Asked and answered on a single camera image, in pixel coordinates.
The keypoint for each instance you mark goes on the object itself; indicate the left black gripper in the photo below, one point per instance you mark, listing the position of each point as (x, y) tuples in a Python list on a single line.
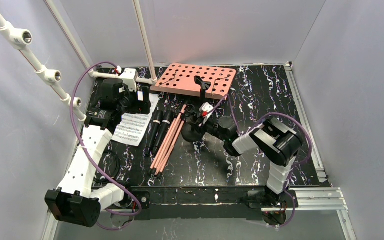
[(144, 101)]

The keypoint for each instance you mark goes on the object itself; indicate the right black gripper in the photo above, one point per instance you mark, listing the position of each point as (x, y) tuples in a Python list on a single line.
[(198, 120)]

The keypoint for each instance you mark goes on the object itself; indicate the sheet music page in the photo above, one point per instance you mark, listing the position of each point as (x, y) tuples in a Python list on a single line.
[(133, 127)]

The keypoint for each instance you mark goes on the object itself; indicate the pink music stand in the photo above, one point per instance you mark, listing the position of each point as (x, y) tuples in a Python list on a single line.
[(178, 79)]

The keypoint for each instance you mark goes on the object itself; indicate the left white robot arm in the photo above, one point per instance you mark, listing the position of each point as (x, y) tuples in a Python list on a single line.
[(74, 201)]

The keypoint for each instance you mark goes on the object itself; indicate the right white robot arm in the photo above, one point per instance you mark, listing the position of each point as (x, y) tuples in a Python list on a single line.
[(279, 143)]

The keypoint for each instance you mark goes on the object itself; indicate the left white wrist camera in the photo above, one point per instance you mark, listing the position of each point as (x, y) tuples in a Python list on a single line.
[(125, 80)]

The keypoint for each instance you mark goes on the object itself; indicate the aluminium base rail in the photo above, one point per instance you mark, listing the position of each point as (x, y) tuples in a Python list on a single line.
[(240, 202)]

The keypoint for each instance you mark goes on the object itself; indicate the white PVC pipe frame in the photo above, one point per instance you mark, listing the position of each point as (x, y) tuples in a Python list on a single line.
[(50, 52)]

